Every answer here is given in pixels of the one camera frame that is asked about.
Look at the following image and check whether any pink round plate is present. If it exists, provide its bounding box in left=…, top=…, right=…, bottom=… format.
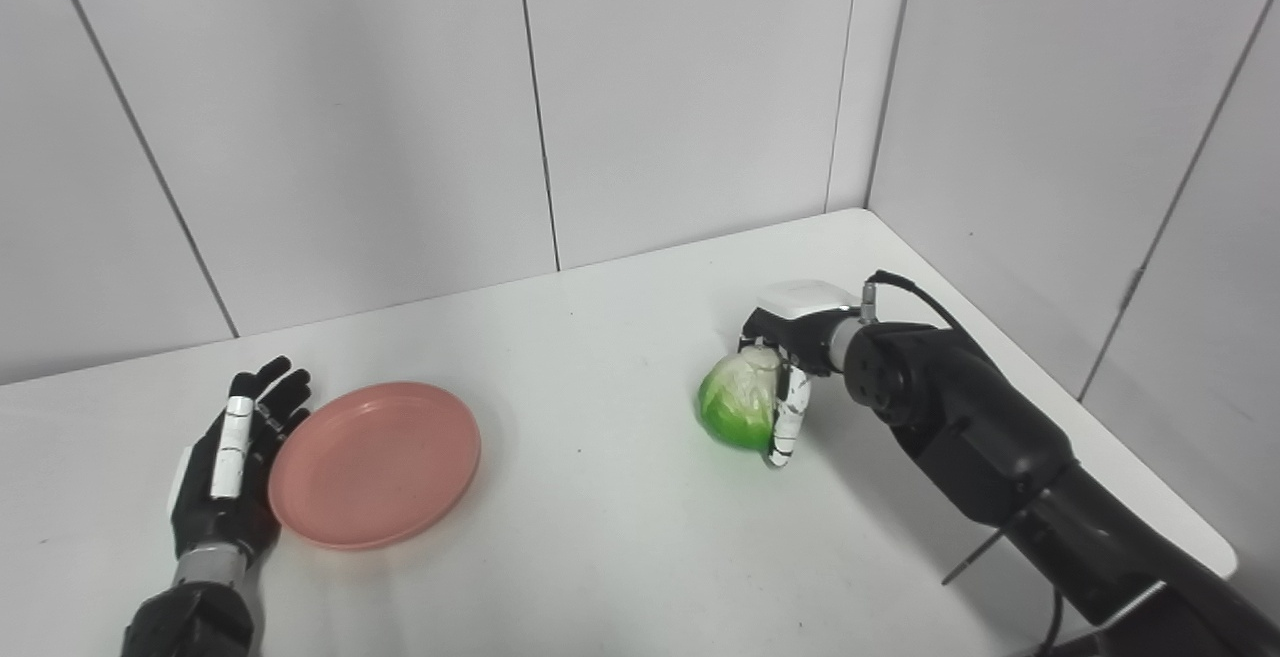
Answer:
left=267, top=382, right=483, bottom=551

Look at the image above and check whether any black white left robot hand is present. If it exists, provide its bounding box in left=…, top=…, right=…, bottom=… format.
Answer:
left=167, top=356, right=313, bottom=563

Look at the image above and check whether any green white cabbage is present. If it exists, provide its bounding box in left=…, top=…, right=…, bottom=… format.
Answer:
left=697, top=345, right=786, bottom=452

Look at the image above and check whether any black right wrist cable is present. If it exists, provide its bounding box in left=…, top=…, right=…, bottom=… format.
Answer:
left=862, top=271, right=1066, bottom=657

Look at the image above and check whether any black zip tie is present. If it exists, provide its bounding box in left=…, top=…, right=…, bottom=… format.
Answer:
left=942, top=517, right=1021, bottom=586

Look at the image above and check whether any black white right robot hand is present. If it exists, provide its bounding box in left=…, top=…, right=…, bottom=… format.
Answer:
left=738, top=280, right=863, bottom=468

